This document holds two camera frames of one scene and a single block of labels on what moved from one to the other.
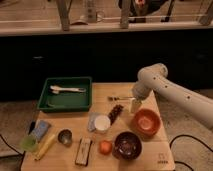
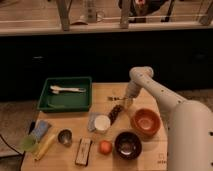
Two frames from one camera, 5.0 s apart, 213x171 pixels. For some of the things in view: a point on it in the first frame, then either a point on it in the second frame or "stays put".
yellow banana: x=44 y=147 stays put
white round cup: x=102 y=122 stays put
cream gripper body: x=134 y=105 -> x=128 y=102
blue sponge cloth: x=40 y=129 stays put
